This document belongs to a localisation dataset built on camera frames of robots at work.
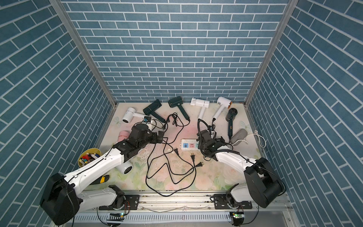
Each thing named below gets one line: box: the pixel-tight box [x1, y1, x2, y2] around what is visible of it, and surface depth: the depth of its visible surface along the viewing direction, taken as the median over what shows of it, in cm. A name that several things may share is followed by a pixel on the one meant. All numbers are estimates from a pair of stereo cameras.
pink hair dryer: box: [117, 130, 130, 143], surface depth 97 cm
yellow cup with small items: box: [77, 148, 102, 168], surface depth 79 cm
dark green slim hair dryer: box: [142, 99, 166, 123], surface depth 113 cm
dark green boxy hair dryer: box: [168, 96, 191, 123], surface depth 118 cm
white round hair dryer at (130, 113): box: [121, 106, 145, 124], surface depth 110 cm
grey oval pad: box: [230, 128, 248, 146], surface depth 100 cm
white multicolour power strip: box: [179, 139, 200, 151], surface depth 95 cm
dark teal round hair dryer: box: [225, 107, 238, 140], surface depth 104 cm
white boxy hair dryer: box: [190, 97, 210, 120], surface depth 118 cm
